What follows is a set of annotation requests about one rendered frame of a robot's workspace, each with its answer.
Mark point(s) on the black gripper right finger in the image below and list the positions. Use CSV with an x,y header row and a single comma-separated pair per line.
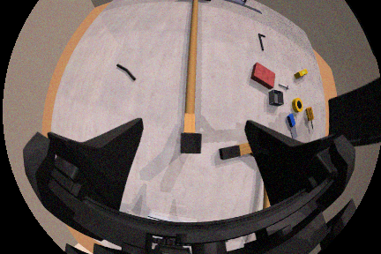
x,y
281,160

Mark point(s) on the long tan scraper with grey crossbar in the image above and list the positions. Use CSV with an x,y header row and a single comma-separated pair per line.
x,y
237,151

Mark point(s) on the red rectangular block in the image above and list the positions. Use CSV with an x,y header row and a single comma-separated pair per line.
x,y
263,76

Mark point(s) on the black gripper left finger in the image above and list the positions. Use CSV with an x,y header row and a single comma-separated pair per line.
x,y
105,160

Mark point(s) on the yellow ring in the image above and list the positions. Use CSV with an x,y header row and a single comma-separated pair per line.
x,y
297,105

